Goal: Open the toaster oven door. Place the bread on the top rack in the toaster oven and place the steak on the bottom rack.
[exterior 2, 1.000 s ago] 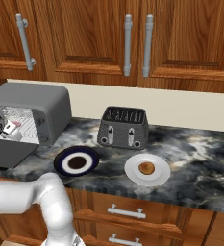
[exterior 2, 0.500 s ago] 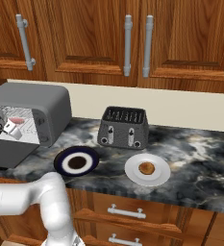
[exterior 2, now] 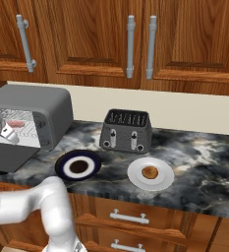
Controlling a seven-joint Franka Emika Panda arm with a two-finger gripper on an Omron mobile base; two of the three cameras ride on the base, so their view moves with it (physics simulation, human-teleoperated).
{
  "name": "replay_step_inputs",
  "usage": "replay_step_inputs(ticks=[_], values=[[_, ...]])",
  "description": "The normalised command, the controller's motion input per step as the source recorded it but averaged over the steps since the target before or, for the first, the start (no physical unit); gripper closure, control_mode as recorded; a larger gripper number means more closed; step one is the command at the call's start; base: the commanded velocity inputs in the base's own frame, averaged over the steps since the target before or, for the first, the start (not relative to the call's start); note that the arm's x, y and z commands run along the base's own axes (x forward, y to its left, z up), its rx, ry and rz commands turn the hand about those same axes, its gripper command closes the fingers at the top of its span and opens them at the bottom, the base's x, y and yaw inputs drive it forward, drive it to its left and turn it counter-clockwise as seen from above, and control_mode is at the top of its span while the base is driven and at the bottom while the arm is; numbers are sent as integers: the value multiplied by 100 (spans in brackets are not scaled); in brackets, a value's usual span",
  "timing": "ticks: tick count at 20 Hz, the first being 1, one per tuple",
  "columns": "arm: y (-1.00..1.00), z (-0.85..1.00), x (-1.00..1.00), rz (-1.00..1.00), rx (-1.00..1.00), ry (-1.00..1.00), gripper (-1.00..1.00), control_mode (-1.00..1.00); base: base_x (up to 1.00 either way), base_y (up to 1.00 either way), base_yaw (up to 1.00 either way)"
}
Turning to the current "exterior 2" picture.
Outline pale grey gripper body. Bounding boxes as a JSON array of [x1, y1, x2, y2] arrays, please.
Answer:
[[0, 125, 21, 146]]

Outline grey toaster oven door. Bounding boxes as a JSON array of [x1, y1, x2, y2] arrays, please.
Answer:
[[0, 141, 42, 175]]

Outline grey toaster oven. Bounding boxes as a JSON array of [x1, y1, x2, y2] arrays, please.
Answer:
[[0, 84, 75, 153]]

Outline grey four-slot toaster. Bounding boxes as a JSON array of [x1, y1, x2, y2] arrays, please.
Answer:
[[98, 108, 153, 155]]

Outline round brown bread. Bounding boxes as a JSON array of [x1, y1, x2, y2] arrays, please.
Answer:
[[141, 165, 159, 180]]

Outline dark blue plate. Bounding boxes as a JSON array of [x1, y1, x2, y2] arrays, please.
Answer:
[[54, 149, 103, 182]]

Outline white plate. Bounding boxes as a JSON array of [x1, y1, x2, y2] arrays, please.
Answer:
[[127, 157, 176, 192]]

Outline wooden drawer front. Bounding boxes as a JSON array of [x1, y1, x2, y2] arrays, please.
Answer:
[[76, 225, 187, 252], [73, 195, 191, 240]]

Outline grey cupboard handle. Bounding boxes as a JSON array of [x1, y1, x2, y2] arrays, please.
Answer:
[[125, 14, 137, 80], [144, 15, 158, 81], [15, 14, 38, 74]]

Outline wooden wall cupboard door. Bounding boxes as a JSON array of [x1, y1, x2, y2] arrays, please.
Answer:
[[0, 0, 49, 84], [141, 0, 229, 97], [31, 0, 143, 91]]

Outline white drawer handle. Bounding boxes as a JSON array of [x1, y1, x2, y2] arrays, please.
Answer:
[[110, 238, 146, 252], [109, 208, 150, 225]]

